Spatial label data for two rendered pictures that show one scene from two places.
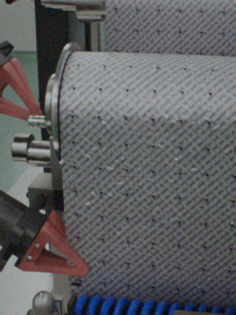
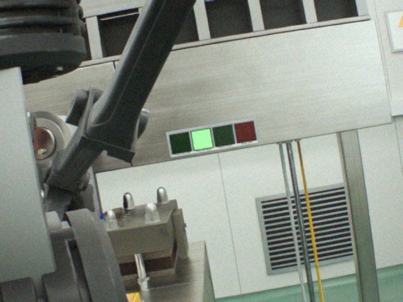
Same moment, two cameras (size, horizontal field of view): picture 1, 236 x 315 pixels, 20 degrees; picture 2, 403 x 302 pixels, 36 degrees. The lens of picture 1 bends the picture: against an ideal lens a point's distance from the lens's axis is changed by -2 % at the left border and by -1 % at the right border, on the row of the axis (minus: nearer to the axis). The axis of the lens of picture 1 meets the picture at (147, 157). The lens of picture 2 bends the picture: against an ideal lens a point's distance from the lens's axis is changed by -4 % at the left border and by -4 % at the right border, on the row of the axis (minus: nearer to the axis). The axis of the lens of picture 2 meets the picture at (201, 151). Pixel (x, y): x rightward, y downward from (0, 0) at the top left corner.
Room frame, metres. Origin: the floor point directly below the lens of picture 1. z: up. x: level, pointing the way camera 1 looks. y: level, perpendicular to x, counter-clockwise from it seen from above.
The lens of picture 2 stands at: (0.61, 1.57, 1.25)
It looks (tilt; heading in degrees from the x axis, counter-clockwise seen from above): 3 degrees down; 262
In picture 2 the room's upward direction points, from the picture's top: 10 degrees counter-clockwise
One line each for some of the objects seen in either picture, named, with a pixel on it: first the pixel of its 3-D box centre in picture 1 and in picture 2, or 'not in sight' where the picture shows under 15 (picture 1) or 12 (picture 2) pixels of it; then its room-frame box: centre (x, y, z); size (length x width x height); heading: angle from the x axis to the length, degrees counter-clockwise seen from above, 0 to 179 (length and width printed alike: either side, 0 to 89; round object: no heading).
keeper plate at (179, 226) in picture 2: not in sight; (181, 232); (0.47, -0.04, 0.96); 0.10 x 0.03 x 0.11; 81
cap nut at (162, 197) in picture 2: not in sight; (161, 194); (0.49, -0.19, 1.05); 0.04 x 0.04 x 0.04
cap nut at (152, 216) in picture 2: not in sight; (151, 212); (0.55, 0.12, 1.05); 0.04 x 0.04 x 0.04
